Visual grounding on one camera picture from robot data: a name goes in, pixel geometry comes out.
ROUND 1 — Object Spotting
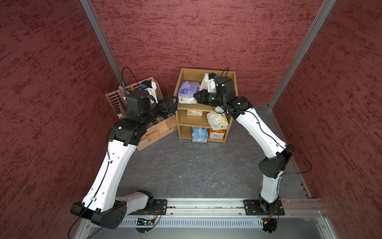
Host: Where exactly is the left corner aluminium post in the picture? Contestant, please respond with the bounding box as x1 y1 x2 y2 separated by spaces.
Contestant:
80 0 123 86

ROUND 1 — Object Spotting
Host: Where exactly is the small beige tissue box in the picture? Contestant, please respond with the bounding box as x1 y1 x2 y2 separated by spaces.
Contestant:
187 110 203 117

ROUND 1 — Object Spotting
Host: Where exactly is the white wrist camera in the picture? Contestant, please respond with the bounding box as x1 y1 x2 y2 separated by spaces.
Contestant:
140 80 158 104
207 73 217 93

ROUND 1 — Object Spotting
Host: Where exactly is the blue tissue pack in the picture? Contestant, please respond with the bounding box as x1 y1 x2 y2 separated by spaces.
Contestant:
192 126 209 143

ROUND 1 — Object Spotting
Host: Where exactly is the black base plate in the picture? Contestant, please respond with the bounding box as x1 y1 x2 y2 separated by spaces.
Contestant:
148 199 168 216
243 199 285 217

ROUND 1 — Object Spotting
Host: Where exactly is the wooden three-tier shelf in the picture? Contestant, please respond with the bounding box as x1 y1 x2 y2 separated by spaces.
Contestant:
174 68 223 139

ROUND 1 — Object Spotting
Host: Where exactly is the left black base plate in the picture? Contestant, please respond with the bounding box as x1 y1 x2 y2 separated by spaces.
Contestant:
148 199 168 216

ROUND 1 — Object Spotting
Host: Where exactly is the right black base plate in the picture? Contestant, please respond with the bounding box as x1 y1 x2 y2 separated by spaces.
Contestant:
243 199 285 217

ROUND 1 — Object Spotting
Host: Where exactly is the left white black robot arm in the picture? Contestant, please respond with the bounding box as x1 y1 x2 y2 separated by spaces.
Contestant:
70 89 179 229

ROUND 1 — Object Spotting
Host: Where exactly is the orange white tissue box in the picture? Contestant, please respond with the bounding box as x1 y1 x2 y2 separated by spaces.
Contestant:
199 73 208 91

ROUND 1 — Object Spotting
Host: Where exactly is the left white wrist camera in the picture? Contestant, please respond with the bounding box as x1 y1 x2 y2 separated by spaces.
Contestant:
140 80 158 104

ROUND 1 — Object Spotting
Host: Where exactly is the wooden slotted desk organizer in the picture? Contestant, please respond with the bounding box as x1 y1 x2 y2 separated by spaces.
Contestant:
105 77 177 151

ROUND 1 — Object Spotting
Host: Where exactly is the white yellow tissue pack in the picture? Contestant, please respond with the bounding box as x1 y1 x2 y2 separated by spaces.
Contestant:
207 112 229 130

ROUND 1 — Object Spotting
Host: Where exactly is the purple tissue pack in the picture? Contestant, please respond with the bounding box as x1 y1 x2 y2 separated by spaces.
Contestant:
178 81 200 104

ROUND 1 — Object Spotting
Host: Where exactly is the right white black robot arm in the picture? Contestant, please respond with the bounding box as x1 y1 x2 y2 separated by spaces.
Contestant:
194 73 294 214

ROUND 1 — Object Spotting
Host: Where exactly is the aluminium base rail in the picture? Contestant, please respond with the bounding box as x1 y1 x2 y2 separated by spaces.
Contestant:
115 198 328 221

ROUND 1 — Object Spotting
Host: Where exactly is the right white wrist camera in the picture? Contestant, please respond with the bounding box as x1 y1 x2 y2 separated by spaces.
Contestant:
207 73 217 93

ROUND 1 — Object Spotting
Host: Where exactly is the corner aluminium post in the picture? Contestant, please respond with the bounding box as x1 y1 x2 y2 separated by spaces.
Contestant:
268 0 336 110
80 0 123 86

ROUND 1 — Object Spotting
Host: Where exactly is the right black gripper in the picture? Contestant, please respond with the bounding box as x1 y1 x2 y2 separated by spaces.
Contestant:
194 88 227 107

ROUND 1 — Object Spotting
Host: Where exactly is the right corner aluminium post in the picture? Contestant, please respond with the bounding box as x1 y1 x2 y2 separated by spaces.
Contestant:
268 0 336 110

